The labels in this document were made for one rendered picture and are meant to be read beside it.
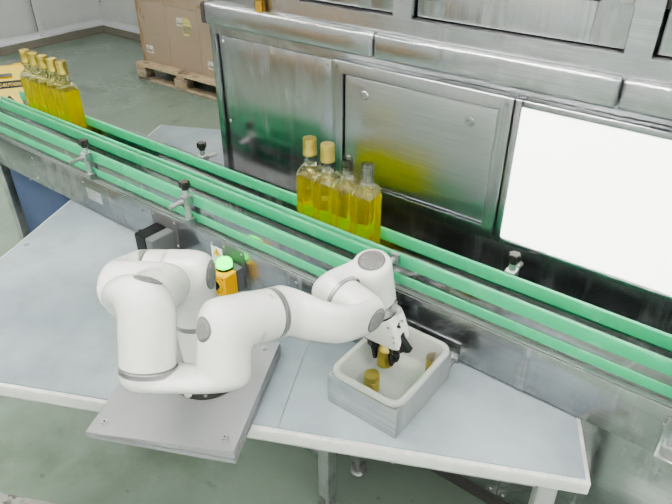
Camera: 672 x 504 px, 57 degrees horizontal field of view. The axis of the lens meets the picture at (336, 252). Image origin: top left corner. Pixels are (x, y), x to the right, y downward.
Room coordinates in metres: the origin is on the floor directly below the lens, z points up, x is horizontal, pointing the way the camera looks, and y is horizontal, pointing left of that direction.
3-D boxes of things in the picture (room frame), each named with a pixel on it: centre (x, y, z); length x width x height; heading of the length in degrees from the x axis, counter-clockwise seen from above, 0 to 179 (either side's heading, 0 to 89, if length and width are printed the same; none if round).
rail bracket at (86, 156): (1.73, 0.78, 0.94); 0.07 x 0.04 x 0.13; 142
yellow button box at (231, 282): (1.33, 0.29, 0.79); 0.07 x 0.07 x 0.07; 52
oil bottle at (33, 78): (2.15, 1.05, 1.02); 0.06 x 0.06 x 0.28; 52
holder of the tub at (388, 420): (0.99, -0.13, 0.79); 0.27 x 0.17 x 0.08; 142
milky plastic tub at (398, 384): (0.97, -0.12, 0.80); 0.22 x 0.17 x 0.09; 142
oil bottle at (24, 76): (2.18, 1.09, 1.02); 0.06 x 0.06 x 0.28; 52
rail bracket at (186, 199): (1.45, 0.42, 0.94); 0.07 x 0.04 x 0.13; 142
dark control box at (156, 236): (1.50, 0.52, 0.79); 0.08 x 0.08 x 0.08; 52
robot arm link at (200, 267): (0.99, 0.30, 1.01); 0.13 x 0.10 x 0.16; 83
